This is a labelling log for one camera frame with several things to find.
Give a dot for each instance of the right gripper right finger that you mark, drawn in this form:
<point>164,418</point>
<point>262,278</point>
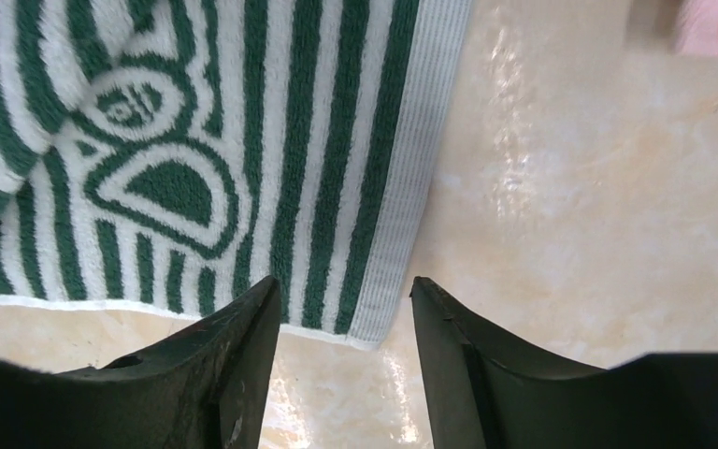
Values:
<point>485,387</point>

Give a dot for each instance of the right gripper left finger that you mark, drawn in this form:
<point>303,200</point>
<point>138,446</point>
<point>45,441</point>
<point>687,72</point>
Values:
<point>205,386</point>

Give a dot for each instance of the green white striped towel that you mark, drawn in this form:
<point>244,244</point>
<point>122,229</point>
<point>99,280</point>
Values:
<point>164,156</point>

